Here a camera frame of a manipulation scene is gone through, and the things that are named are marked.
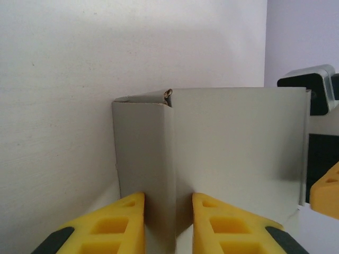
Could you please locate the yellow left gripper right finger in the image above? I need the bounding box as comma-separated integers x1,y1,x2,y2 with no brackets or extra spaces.
192,192,304,254

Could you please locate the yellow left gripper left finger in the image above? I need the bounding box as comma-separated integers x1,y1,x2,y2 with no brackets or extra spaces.
31,192,146,254

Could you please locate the grey paper box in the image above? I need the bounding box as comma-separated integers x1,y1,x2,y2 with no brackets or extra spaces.
111,87,311,254

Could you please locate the silver black wrist camera box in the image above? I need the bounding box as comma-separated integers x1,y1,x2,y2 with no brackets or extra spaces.
276,64,339,116

